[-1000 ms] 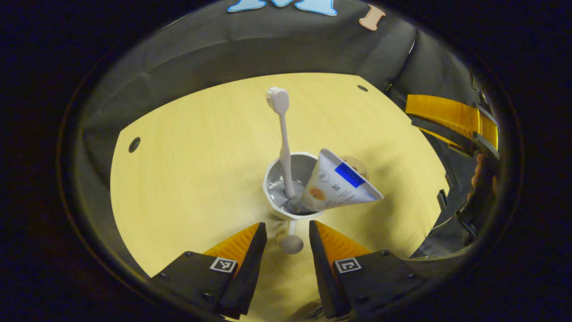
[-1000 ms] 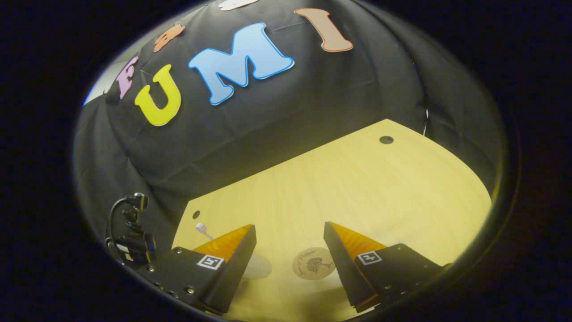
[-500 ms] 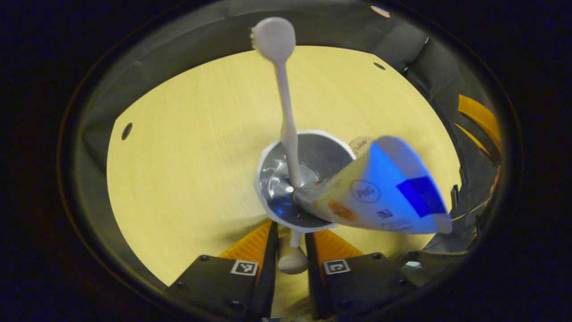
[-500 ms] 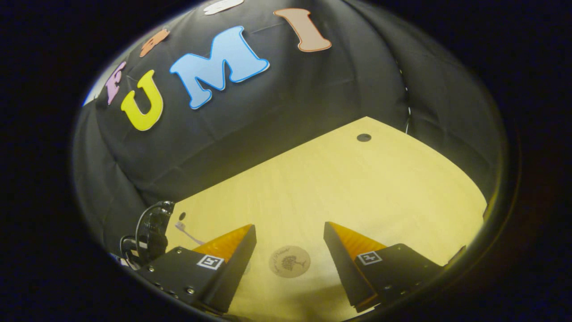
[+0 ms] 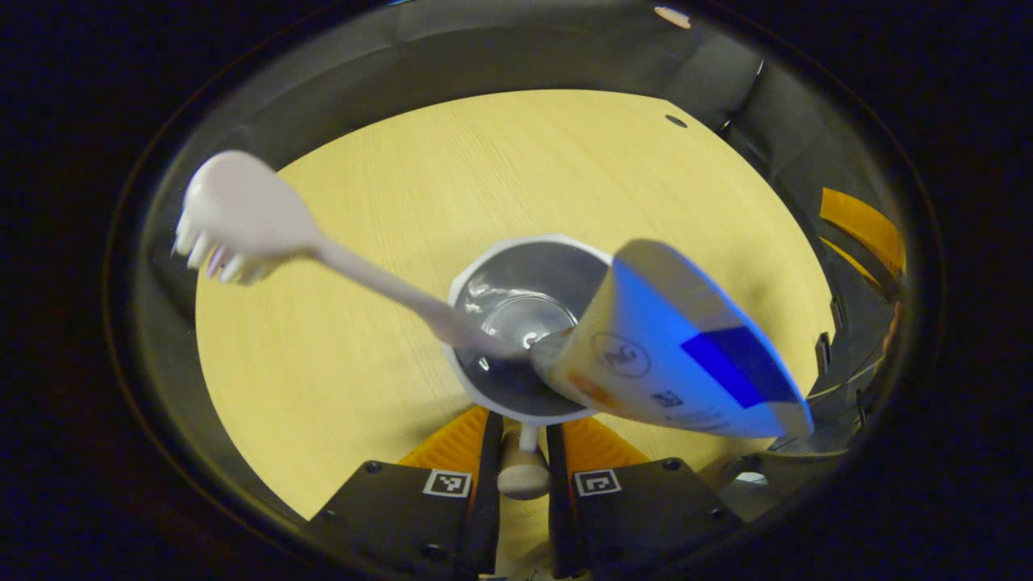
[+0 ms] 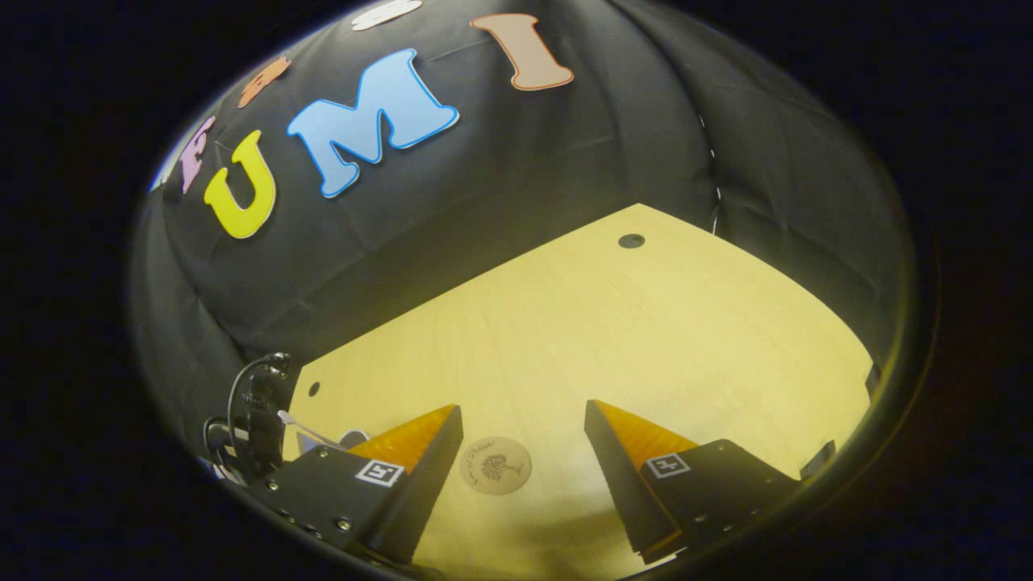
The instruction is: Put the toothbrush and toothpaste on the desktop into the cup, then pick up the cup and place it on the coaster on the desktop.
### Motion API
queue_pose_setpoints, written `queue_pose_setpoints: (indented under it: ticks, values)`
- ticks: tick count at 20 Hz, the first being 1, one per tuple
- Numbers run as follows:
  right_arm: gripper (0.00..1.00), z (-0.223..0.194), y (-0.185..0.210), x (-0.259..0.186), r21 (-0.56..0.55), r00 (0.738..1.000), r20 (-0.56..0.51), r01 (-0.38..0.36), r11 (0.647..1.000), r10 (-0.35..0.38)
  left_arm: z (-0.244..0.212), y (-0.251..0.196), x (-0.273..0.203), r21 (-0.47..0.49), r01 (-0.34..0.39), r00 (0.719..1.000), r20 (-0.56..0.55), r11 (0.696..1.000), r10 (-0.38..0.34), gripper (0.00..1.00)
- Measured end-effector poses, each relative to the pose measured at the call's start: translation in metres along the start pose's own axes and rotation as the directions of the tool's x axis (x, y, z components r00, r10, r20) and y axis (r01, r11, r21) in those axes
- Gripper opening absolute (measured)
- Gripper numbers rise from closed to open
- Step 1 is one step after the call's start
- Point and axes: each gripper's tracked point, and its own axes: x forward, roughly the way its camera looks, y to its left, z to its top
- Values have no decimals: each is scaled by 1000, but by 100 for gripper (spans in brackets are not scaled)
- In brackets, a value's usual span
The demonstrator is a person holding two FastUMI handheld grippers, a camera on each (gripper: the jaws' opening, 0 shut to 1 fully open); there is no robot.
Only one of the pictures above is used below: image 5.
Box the white cup with wooden handle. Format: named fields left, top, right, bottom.
left=445, top=234, right=616, bottom=501

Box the black backdrop cloth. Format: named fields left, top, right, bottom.
left=133, top=0, right=913, bottom=525

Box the white and blue toothpaste tube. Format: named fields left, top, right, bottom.
left=529, top=239, right=815, bottom=441

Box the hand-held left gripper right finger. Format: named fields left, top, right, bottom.
left=546, top=416, right=744, bottom=579

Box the white toothbrush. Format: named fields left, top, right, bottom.
left=173, top=150, right=530, bottom=362

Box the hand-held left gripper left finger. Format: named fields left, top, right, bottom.
left=307, top=406, right=506, bottom=578

